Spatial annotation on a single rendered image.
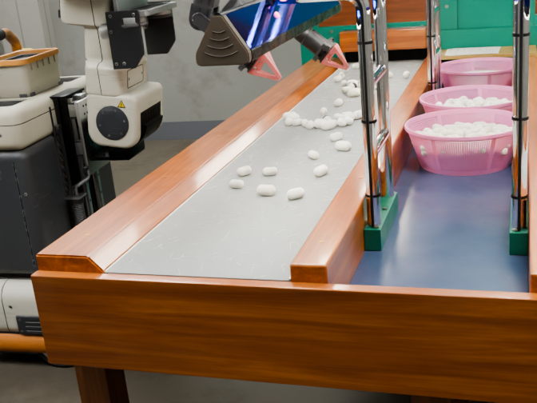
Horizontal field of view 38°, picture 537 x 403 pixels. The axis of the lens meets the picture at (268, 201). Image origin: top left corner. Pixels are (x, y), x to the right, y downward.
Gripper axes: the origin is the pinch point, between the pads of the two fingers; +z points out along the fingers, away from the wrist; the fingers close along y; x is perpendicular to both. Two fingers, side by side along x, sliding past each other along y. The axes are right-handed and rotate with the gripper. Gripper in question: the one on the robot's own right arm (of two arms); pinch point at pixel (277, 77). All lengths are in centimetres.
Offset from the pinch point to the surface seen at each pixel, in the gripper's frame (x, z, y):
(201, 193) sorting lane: 8, 7, -58
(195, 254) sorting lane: 1, 15, -88
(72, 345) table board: 22, 9, -98
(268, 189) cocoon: -3, 17, -60
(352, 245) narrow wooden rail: -13, 34, -79
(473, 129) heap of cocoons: -24, 45, -12
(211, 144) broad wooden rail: 11.7, 0.0, -31.1
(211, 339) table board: 4, 25, -98
